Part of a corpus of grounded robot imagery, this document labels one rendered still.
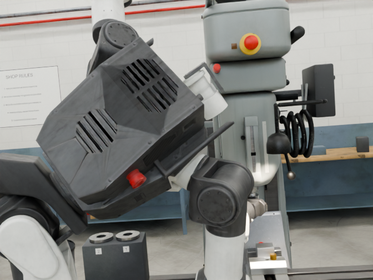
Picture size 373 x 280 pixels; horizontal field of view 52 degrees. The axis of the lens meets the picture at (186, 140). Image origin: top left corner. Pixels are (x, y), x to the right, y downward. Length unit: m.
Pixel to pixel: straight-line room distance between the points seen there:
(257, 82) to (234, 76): 0.08
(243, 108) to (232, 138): 0.10
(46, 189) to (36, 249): 0.12
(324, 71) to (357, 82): 4.32
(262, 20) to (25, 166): 0.75
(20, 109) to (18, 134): 0.38
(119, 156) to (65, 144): 0.12
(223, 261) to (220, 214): 0.14
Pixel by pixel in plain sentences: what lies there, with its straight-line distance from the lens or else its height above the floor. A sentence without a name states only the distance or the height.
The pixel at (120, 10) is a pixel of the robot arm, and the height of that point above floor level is 1.86.
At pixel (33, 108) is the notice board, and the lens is 6.14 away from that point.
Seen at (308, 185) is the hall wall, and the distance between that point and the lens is 5.83.
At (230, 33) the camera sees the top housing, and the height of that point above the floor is 1.80.
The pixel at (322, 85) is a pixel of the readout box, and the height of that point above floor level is 1.64.
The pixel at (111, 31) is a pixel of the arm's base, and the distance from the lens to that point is 0.94.
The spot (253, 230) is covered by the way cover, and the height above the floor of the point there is 1.03.
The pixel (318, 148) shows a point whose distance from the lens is 5.13.
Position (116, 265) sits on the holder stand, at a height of 1.05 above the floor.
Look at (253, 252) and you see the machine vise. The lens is 1.49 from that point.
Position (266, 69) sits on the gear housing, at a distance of 1.25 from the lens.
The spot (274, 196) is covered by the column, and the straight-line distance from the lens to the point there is 1.79.
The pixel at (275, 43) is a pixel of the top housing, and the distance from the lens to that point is 1.17.
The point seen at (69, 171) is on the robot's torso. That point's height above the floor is 1.49.
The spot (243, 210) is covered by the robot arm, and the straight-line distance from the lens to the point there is 0.84.
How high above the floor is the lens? 1.59
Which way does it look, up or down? 5 degrees down
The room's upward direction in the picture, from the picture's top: 4 degrees counter-clockwise
